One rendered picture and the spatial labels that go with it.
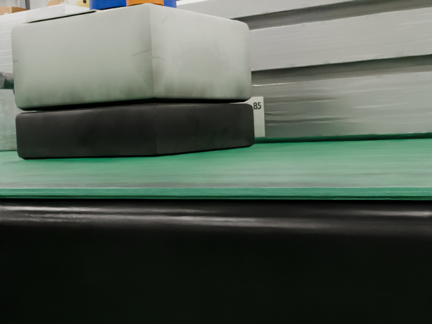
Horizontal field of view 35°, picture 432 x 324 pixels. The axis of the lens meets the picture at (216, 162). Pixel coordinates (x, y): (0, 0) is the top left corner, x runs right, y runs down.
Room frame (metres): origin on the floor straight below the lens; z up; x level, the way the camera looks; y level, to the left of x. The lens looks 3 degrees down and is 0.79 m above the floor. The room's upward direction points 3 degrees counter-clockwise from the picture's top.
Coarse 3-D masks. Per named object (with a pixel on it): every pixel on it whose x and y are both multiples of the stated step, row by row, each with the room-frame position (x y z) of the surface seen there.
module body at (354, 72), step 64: (192, 0) 0.40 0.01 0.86; (256, 0) 0.38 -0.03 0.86; (320, 0) 0.36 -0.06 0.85; (384, 0) 0.35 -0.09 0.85; (256, 64) 0.38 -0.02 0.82; (320, 64) 0.36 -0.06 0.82; (384, 64) 0.35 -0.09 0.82; (256, 128) 0.38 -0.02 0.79; (320, 128) 0.36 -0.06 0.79; (384, 128) 0.34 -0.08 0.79
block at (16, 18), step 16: (0, 16) 0.49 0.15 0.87; (16, 16) 0.48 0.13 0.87; (32, 16) 0.47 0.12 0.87; (48, 16) 0.46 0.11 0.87; (0, 32) 0.49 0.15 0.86; (0, 48) 0.49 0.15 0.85; (0, 64) 0.49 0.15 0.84; (0, 80) 0.45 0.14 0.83; (0, 96) 0.49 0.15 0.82; (0, 112) 0.49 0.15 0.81; (16, 112) 0.48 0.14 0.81; (0, 128) 0.49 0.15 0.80; (0, 144) 0.49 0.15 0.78; (16, 144) 0.48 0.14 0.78
